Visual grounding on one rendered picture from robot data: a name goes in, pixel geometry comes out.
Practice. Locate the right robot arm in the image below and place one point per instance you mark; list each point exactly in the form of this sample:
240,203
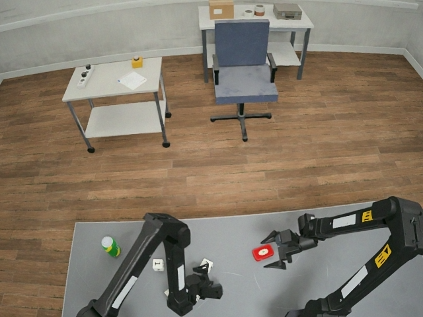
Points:
404,244

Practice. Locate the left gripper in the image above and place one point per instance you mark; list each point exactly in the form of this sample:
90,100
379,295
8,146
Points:
204,272

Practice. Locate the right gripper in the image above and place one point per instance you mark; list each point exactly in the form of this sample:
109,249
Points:
281,251

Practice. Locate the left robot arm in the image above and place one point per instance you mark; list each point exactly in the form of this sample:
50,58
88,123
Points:
174,234

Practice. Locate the white number cube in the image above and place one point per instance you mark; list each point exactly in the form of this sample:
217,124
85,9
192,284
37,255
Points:
205,261
158,265

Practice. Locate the green soda can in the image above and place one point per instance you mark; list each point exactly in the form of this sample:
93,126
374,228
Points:
110,245

